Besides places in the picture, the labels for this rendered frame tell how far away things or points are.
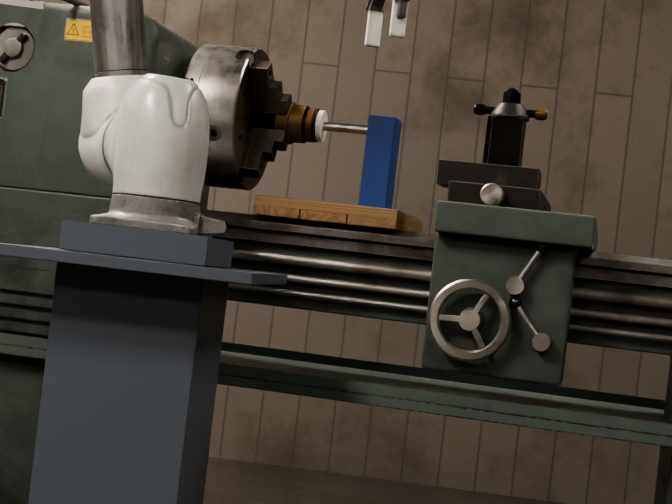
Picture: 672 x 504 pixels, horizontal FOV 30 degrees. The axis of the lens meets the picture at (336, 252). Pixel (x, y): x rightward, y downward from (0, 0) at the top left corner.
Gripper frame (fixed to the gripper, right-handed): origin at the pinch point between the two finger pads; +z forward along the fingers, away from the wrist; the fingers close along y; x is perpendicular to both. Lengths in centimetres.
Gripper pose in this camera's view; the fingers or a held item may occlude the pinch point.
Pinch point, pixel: (384, 36)
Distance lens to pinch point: 247.0
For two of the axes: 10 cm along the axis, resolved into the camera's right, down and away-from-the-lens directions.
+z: -1.2, 9.9, -0.2
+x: 9.4, 1.2, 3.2
